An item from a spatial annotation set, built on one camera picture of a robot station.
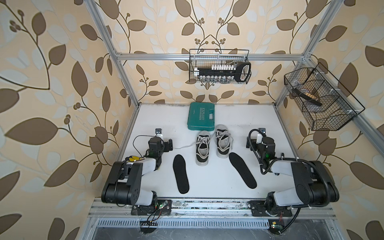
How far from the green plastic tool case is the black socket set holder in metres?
0.28

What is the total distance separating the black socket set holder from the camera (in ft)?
2.74

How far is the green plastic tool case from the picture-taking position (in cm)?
105
